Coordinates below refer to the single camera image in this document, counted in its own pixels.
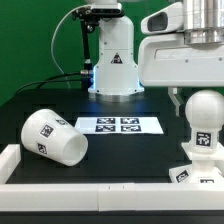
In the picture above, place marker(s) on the white lamp shade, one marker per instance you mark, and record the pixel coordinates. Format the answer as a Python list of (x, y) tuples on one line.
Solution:
[(49, 135)]

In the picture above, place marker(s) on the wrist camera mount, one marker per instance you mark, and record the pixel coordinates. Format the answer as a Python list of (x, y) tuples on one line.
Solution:
[(168, 19)]

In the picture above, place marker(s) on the black camera on stand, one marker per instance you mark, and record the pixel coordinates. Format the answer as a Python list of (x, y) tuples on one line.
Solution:
[(90, 17)]

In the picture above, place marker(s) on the white lamp bulb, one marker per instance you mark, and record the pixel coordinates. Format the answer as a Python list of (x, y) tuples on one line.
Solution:
[(205, 113)]

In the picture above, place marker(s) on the white fence rail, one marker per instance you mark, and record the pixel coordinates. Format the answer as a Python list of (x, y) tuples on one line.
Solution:
[(111, 197), (9, 159)]

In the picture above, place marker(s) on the white lamp base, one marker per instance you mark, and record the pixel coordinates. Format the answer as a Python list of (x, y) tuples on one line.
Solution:
[(203, 167)]

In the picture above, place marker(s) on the white left fence rail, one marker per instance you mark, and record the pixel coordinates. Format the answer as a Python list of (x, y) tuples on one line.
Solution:
[(9, 159)]

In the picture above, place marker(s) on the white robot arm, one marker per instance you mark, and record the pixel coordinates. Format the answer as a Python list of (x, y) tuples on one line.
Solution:
[(117, 75)]

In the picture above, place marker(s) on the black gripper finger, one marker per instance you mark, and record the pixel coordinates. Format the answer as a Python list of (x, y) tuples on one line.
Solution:
[(175, 96)]

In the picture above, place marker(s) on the white front fence rail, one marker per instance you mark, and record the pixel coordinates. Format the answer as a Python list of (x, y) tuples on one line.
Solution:
[(111, 197)]

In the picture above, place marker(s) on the white marker sheet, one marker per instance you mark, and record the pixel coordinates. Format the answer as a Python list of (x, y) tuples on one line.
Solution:
[(118, 125)]

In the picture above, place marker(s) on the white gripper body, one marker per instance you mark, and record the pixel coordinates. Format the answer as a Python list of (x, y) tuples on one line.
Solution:
[(165, 60)]

